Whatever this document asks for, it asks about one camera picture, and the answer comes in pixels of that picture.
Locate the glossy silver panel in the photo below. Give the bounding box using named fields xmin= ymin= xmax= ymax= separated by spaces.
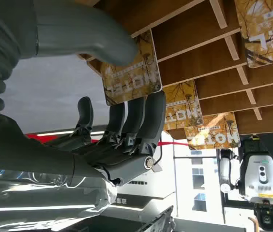
xmin=0 ymin=169 xmax=118 ymax=232

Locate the thin black pole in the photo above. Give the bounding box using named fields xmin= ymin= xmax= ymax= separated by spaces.
xmin=172 ymin=141 xmax=177 ymax=219

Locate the red barrier tape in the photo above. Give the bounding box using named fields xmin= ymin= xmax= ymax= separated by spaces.
xmin=26 ymin=133 xmax=191 ymax=148

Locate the yellow hotel key card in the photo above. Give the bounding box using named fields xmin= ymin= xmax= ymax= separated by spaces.
xmin=184 ymin=112 xmax=241 ymax=151
xmin=234 ymin=0 xmax=273 ymax=69
xmin=100 ymin=29 xmax=163 ymax=107
xmin=162 ymin=80 xmax=204 ymax=132

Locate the brown wooden card rack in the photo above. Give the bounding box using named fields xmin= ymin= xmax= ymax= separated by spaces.
xmin=75 ymin=0 xmax=273 ymax=142

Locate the black ribbed panel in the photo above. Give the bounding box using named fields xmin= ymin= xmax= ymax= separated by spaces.
xmin=136 ymin=205 xmax=176 ymax=232

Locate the white black background robot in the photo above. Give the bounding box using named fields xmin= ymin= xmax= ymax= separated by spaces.
xmin=218 ymin=134 xmax=273 ymax=232

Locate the thin black hand cable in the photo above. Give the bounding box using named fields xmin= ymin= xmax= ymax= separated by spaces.
xmin=152 ymin=130 xmax=163 ymax=168

